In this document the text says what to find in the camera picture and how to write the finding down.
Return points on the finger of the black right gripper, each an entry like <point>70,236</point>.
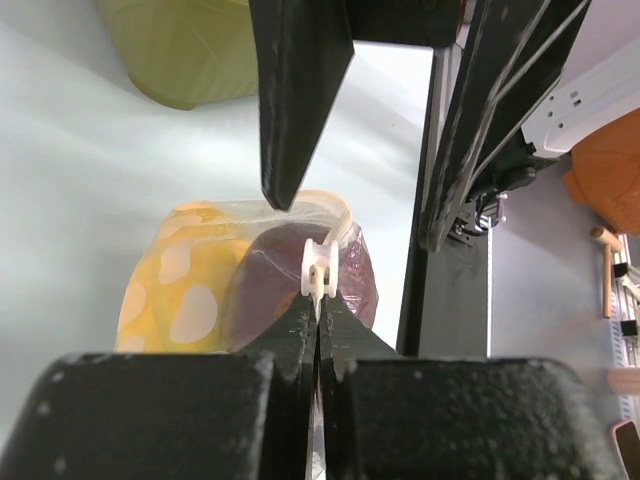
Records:
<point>303,51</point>

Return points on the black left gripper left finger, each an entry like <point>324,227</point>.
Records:
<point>242,415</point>

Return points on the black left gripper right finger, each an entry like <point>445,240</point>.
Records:
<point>387,416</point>

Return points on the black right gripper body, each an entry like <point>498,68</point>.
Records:
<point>424,23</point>

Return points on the clear zip top bag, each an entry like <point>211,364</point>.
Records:
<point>269,275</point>

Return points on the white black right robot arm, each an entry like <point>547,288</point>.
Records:
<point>514,54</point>

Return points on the olive green plastic bin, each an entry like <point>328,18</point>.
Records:
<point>182,53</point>

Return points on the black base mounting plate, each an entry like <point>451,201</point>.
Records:
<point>445,310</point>

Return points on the white power strip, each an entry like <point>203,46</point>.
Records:
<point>604,93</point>

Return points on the wooden mallet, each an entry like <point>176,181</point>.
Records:
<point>611,244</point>

